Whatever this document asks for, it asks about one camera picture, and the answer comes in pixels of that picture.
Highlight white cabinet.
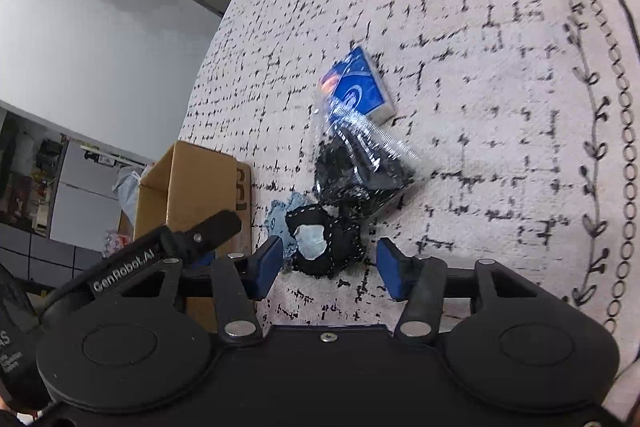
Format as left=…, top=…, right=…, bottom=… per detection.
left=0, top=99, right=157, bottom=260

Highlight red patterned bag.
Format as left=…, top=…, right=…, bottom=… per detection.
left=102, top=229, right=132, bottom=256

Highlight white plastic bags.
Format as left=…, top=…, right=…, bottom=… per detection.
left=112, top=167, right=147, bottom=229

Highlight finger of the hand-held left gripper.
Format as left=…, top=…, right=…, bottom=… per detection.
left=162, top=209, right=243, bottom=261

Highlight blue card box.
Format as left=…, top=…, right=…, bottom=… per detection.
left=320, top=46, right=396, bottom=126

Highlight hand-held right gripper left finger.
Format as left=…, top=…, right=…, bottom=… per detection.
left=117, top=234, right=284, bottom=347

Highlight black-and-white patterned bedsheet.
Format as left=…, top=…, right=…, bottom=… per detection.
left=184, top=0, right=640, bottom=385

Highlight brown cardboard box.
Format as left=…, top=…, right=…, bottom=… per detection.
left=117, top=141, right=254, bottom=329

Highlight black plush toy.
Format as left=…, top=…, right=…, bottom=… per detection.
left=285, top=204, right=364, bottom=279

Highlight small blue-grey plush toy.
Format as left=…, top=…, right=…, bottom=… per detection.
left=265, top=193, right=303, bottom=268

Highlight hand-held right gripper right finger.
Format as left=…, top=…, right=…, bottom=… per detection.
left=376, top=237, right=553, bottom=347

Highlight clear bag of black items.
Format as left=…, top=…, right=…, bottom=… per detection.
left=312, top=104, right=417, bottom=214

